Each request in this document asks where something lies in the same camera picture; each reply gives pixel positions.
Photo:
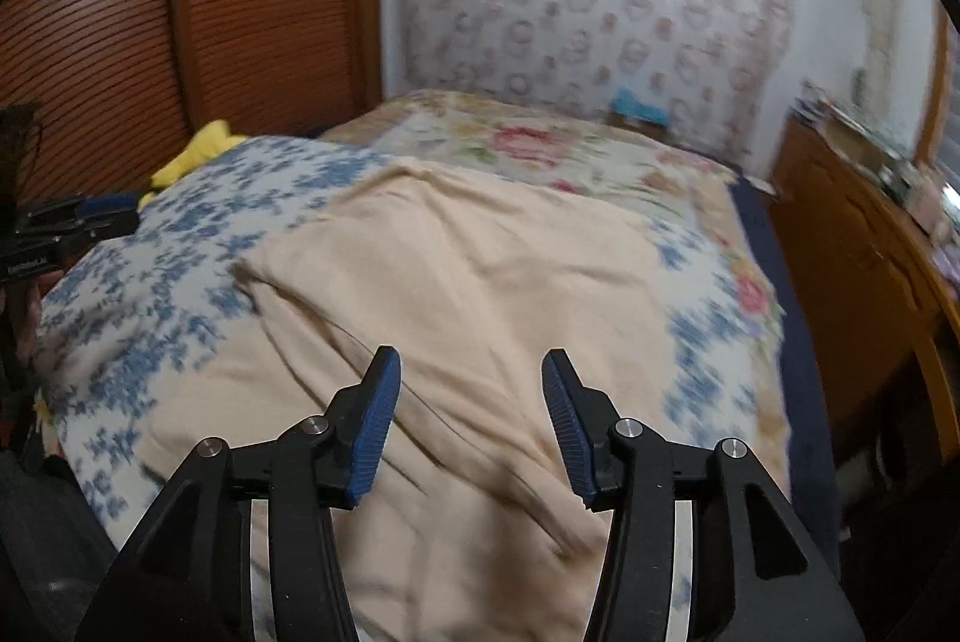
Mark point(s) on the peach printed t-shirt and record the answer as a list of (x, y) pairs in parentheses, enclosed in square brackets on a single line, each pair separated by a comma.
[(471, 531)]

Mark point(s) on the pink floral bed cover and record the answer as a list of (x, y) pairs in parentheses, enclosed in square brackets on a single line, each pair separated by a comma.
[(671, 186)]

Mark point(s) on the wooden sideboard cabinet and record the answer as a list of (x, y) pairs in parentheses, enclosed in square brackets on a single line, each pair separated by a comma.
[(863, 275)]

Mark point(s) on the cardboard box with blue cloth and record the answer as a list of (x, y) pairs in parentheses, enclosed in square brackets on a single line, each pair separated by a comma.
[(628, 111)]

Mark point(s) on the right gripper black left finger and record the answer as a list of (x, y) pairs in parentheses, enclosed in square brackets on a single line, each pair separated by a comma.
[(185, 572)]

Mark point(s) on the brown louvered wardrobe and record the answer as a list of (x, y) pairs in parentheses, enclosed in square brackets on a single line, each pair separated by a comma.
[(115, 88)]

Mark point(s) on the blue floral white blanket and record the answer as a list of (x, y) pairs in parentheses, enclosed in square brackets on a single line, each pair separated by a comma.
[(138, 313)]

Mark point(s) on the yellow Pikachu plush toy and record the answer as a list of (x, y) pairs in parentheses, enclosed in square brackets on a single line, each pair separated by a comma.
[(213, 139)]

